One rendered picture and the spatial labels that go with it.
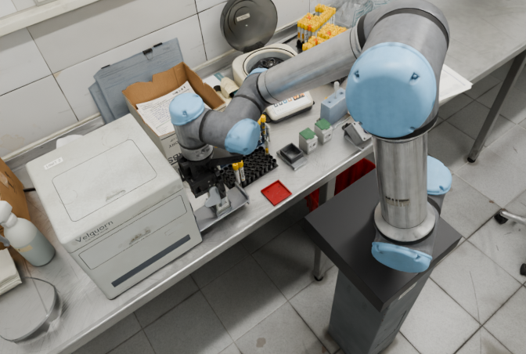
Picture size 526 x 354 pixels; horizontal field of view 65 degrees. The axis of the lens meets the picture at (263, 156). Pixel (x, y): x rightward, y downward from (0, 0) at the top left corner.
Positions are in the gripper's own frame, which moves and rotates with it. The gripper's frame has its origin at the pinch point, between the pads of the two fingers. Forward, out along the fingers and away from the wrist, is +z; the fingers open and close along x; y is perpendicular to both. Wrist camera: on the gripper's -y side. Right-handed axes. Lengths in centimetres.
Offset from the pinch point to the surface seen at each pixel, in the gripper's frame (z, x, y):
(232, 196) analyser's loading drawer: 5.6, -0.8, -4.5
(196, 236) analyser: 5.2, 4.3, 10.6
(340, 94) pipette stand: 0, -9, -54
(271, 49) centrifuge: -2, -42, -50
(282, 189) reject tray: 9.4, 4.1, -18.9
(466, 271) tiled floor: 97, 44, -95
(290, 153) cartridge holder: 8.2, -4.8, -29.2
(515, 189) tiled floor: 97, 31, -155
